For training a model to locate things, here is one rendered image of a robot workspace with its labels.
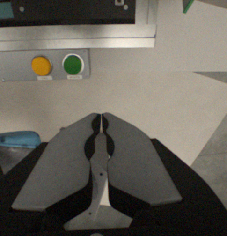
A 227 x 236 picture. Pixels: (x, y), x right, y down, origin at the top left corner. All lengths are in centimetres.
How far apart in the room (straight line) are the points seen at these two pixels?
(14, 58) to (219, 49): 55
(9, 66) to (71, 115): 23
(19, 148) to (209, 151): 201
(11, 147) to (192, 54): 52
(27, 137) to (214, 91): 56
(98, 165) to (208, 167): 200
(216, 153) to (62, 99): 195
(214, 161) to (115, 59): 200
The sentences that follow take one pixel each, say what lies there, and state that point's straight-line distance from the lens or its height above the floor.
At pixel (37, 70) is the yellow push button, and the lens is 41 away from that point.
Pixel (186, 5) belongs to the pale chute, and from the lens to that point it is 35.
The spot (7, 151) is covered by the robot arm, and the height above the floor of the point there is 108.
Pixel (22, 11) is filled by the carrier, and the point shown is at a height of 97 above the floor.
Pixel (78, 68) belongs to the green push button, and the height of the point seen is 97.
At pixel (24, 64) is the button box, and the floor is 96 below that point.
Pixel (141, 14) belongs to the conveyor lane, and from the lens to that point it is 39.
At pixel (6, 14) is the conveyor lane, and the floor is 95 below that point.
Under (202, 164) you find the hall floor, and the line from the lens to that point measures 227.
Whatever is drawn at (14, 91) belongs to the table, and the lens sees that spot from 58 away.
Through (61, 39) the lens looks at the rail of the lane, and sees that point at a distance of 40.
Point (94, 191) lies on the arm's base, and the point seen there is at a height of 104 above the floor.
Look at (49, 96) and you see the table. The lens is 55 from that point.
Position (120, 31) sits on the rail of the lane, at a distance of 39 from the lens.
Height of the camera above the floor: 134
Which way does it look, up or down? 61 degrees down
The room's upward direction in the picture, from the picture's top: 173 degrees clockwise
